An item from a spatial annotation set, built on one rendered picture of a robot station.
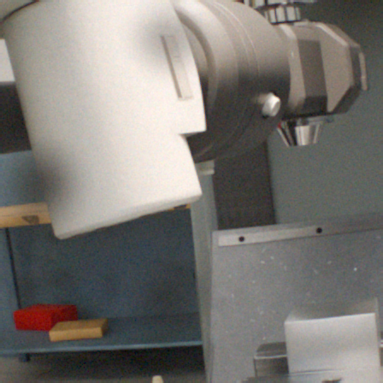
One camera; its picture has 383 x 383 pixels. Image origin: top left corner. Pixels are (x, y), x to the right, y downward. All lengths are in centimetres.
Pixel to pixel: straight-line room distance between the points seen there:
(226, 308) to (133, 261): 414
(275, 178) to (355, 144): 9
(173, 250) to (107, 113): 467
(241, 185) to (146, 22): 61
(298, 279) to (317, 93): 46
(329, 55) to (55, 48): 21
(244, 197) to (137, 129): 63
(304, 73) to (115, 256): 464
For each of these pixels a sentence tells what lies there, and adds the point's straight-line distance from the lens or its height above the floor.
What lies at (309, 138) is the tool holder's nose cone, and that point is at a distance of 61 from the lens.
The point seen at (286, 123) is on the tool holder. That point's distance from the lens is 60.
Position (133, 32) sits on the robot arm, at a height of 125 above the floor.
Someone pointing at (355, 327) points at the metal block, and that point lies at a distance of 61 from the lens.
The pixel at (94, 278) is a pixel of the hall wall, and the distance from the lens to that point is 521.
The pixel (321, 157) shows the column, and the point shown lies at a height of 116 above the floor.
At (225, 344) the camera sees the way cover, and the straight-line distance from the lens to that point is 98.
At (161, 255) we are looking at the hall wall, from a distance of 507.
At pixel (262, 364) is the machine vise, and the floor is 104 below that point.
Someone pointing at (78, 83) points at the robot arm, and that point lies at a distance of 38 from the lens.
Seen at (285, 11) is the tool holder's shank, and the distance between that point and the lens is 61.
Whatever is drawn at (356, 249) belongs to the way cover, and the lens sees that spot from 98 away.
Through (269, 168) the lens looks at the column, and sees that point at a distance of 100.
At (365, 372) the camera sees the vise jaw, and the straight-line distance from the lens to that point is 60.
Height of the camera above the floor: 121
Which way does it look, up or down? 4 degrees down
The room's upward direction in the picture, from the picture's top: 7 degrees counter-clockwise
